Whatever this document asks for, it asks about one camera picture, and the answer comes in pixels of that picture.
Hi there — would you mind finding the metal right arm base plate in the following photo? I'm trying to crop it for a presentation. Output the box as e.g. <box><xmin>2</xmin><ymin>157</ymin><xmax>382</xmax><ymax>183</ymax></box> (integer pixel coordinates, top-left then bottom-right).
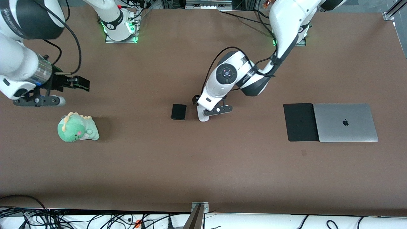
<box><xmin>105</xmin><ymin>10</ymin><xmax>139</xmax><ymax>44</ymax></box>

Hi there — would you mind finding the white computer mouse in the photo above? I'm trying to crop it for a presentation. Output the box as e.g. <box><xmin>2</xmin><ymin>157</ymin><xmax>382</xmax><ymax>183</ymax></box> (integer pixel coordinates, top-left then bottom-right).
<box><xmin>197</xmin><ymin>106</ymin><xmax>210</xmax><ymax>122</ymax></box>

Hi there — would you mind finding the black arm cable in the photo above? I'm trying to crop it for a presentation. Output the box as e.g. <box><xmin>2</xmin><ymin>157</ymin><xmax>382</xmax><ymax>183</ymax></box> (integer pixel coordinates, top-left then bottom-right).
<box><xmin>32</xmin><ymin>0</ymin><xmax>82</xmax><ymax>75</ymax></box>
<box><xmin>201</xmin><ymin>0</ymin><xmax>281</xmax><ymax>93</ymax></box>

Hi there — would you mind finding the green dinosaur plush toy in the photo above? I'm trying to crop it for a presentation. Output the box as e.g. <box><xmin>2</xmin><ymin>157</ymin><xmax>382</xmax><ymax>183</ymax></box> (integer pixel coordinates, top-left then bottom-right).
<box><xmin>57</xmin><ymin>112</ymin><xmax>100</xmax><ymax>142</ymax></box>

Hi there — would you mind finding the black cable loop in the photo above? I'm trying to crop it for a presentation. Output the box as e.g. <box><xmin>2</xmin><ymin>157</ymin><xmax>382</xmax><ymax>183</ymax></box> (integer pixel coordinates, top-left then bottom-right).
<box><xmin>0</xmin><ymin>194</ymin><xmax>47</xmax><ymax>210</ymax></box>

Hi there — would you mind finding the small black square box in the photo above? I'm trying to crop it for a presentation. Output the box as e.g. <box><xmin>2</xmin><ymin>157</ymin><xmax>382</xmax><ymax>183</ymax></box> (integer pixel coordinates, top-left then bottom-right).
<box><xmin>171</xmin><ymin>104</ymin><xmax>187</xmax><ymax>121</ymax></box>

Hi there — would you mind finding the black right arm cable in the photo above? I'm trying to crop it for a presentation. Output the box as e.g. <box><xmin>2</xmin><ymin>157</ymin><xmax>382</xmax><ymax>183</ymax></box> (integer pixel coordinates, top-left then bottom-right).
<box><xmin>32</xmin><ymin>0</ymin><xmax>82</xmax><ymax>75</ymax></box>

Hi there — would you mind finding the aluminium frame rail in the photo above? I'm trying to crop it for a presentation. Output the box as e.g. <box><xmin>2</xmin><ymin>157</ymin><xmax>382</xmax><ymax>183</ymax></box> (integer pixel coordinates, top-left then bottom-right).
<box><xmin>185</xmin><ymin>0</ymin><xmax>233</xmax><ymax>9</ymax></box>

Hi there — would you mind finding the black cable bundle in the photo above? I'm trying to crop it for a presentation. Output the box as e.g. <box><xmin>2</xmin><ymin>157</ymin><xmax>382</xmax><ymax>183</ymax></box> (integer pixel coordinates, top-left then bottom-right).
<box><xmin>0</xmin><ymin>207</ymin><xmax>191</xmax><ymax>229</ymax></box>

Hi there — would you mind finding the black cable on table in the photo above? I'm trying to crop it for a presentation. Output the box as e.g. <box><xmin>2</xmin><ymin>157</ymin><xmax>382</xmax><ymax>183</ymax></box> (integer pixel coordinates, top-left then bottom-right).
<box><xmin>219</xmin><ymin>10</ymin><xmax>274</xmax><ymax>27</ymax></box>

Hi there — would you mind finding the aluminium frame profile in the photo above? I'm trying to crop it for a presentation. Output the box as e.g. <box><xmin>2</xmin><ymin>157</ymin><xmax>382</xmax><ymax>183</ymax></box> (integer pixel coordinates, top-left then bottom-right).
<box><xmin>383</xmin><ymin>0</ymin><xmax>407</xmax><ymax>22</ymax></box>

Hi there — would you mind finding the black mouse pad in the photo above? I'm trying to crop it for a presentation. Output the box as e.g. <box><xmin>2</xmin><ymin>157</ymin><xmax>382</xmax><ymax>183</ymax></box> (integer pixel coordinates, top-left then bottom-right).
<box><xmin>283</xmin><ymin>103</ymin><xmax>319</xmax><ymax>142</ymax></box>

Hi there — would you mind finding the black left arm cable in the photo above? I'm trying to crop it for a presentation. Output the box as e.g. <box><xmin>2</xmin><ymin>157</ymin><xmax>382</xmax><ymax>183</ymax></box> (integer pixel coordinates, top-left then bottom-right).
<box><xmin>201</xmin><ymin>0</ymin><xmax>281</xmax><ymax>93</ymax></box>

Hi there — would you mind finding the grey closed laptop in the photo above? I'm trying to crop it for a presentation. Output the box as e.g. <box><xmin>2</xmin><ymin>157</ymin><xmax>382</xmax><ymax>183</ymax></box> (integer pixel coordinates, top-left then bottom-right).
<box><xmin>313</xmin><ymin>103</ymin><xmax>379</xmax><ymax>142</ymax></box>

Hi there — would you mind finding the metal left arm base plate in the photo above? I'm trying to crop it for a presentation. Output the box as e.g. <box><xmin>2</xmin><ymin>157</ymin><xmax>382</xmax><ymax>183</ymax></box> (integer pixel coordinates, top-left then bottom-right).
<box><xmin>273</xmin><ymin>35</ymin><xmax>308</xmax><ymax>47</ymax></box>

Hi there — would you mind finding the aluminium camera post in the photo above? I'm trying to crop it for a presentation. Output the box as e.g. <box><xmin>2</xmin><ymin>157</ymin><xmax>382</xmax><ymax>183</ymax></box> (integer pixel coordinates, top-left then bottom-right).
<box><xmin>183</xmin><ymin>202</ymin><xmax>209</xmax><ymax>229</ymax></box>

